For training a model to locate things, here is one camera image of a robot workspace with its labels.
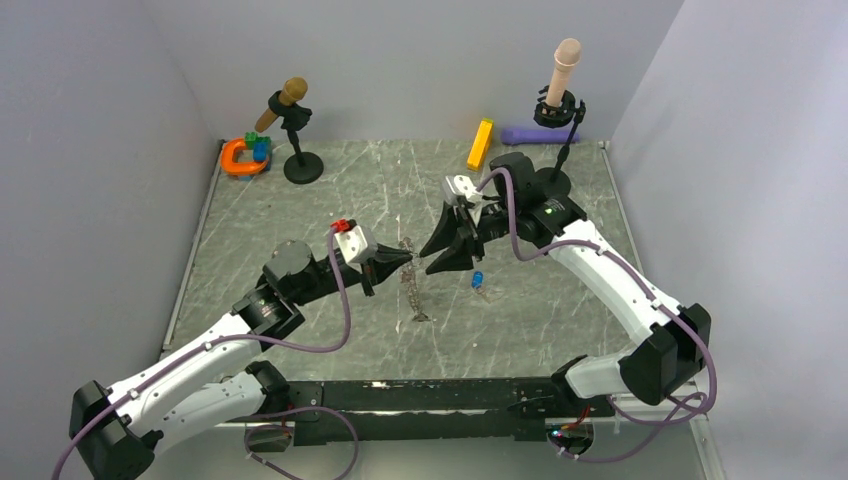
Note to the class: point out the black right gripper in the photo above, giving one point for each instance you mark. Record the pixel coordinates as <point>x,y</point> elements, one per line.
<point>459,257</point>

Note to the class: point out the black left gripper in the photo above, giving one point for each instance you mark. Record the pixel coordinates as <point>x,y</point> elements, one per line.
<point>376,271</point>

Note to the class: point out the metal disc with keyrings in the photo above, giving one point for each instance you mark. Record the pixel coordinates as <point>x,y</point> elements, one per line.
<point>409,280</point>

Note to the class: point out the key with blue tag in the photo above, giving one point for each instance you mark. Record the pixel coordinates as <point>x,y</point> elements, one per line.
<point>479,287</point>

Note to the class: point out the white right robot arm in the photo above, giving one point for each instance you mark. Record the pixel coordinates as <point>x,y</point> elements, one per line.
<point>518,201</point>

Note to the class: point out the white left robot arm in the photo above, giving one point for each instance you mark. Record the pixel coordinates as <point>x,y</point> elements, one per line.
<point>119,429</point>

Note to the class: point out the yellow toy block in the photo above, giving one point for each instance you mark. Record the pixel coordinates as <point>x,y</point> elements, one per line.
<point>480,145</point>

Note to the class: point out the purple cylinder toy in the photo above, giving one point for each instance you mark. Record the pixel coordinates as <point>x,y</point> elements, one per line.
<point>520,136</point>

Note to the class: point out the black left microphone stand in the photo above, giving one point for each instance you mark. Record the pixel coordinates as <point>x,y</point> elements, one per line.
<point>302,167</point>

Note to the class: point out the colourful toy block stack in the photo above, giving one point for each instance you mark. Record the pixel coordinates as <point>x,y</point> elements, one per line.
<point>260,146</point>

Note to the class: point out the brown microphone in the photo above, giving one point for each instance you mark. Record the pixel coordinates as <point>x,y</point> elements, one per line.
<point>284,105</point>

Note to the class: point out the beige microphone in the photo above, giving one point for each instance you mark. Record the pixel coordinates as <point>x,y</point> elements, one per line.
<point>566,57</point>

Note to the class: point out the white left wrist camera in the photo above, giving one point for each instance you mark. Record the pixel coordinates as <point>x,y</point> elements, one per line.
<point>356,243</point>

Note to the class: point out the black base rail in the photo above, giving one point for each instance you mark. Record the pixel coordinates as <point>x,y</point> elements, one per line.
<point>521,408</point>

